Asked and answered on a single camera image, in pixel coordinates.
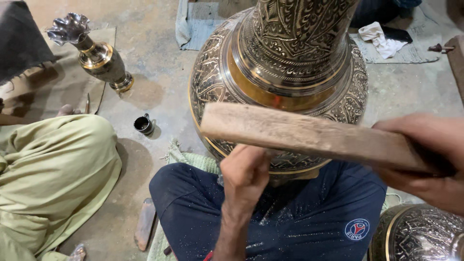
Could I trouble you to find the flat worn wooden piece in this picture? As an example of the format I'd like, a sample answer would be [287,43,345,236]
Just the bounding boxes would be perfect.
[134,197,157,252]

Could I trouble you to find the brown burlap mat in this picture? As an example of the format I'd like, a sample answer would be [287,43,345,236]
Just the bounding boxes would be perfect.
[0,27,117,126]

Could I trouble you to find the small black cup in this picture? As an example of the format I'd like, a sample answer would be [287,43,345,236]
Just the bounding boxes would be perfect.
[133,113,156,137]

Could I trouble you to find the large engraved brass vase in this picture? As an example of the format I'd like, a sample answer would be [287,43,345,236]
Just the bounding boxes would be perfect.
[188,0,369,181]

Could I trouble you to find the white rag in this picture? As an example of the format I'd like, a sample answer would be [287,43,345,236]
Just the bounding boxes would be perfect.
[358,21,409,59]

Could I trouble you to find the small dark metal tool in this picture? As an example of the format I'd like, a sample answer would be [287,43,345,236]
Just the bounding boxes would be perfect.
[427,43,456,54]

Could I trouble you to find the person's left hand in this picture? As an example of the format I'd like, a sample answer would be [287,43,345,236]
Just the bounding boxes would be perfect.
[220,144,271,215]

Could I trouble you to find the dark grey cloth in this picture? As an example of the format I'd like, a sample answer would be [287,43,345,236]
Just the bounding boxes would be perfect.
[0,0,56,86]

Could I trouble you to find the green woven mat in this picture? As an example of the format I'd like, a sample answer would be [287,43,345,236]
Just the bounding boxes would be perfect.
[146,139,222,261]

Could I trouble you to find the black phone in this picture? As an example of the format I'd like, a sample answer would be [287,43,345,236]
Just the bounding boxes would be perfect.
[381,26,413,44]

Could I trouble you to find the person's navy trousers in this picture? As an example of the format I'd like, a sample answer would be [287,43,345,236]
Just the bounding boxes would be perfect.
[149,159,388,261]

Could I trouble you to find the person's right hand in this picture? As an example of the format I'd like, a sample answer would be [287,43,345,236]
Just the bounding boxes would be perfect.
[371,112,464,217]

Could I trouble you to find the wooden plank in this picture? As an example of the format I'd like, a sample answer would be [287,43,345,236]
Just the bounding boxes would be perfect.
[445,34,464,106]

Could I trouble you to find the small brass vase ruffled mouth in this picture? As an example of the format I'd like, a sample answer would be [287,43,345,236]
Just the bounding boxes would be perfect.
[46,13,135,94]

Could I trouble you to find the wooden mallet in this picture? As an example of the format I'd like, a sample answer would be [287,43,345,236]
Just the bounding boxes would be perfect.
[200,102,456,177]

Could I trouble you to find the shiny metal piece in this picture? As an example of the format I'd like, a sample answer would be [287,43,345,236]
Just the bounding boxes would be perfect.
[68,243,87,261]

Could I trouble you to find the round engraved brass vase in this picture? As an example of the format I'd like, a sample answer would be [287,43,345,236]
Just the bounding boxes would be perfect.
[369,203,464,261]

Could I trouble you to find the blue-grey woven mat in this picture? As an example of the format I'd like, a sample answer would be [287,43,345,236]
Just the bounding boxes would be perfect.
[175,0,227,51]

